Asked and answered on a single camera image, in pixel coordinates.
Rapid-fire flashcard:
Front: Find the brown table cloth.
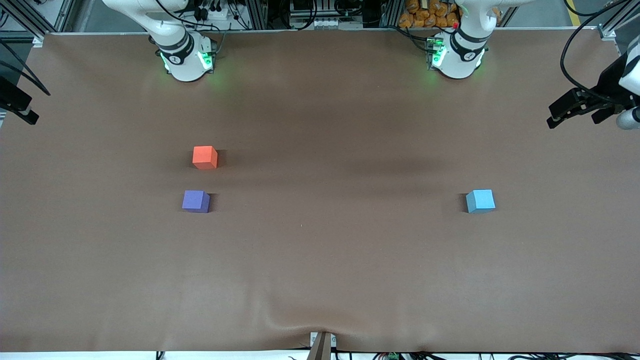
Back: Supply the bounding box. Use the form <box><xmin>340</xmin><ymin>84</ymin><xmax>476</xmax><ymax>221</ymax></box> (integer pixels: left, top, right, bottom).
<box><xmin>0</xmin><ymin>27</ymin><xmax>640</xmax><ymax>354</ymax></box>

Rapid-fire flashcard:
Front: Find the pile of orange objects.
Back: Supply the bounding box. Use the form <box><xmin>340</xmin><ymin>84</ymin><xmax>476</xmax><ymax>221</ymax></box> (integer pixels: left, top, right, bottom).
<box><xmin>398</xmin><ymin>0</ymin><xmax>461</xmax><ymax>29</ymax></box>

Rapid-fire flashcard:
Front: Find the aluminium frame profile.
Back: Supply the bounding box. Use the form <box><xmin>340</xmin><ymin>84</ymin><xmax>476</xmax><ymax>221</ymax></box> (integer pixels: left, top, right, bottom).
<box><xmin>0</xmin><ymin>0</ymin><xmax>76</xmax><ymax>48</ymax></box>
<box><xmin>597</xmin><ymin>0</ymin><xmax>640</xmax><ymax>41</ymax></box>

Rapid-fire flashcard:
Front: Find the purple foam block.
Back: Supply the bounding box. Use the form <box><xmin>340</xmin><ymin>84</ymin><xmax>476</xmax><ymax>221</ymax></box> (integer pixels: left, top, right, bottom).
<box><xmin>181</xmin><ymin>189</ymin><xmax>211</xmax><ymax>214</ymax></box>

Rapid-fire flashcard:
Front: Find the blue foam block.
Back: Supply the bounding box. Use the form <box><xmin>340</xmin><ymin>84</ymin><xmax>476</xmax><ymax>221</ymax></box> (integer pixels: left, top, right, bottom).
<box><xmin>465</xmin><ymin>189</ymin><xmax>497</xmax><ymax>215</ymax></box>

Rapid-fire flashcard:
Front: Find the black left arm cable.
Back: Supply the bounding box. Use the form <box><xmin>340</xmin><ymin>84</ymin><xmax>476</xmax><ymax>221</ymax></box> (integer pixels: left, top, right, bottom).
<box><xmin>559</xmin><ymin>0</ymin><xmax>632</xmax><ymax>101</ymax></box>

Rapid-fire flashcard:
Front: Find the brown table clamp bracket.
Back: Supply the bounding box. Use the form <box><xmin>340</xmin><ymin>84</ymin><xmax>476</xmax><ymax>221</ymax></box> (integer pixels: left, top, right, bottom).
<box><xmin>307</xmin><ymin>331</ymin><xmax>337</xmax><ymax>360</ymax></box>

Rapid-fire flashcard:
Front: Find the orange foam block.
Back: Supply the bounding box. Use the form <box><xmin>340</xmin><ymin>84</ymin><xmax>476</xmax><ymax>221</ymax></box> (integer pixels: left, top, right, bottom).
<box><xmin>192</xmin><ymin>145</ymin><xmax>219</xmax><ymax>170</ymax></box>

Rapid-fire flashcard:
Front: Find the power strip with black plugs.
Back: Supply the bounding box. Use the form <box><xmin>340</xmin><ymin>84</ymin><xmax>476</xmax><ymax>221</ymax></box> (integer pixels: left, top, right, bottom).
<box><xmin>194</xmin><ymin>0</ymin><xmax>232</xmax><ymax>22</ymax></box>

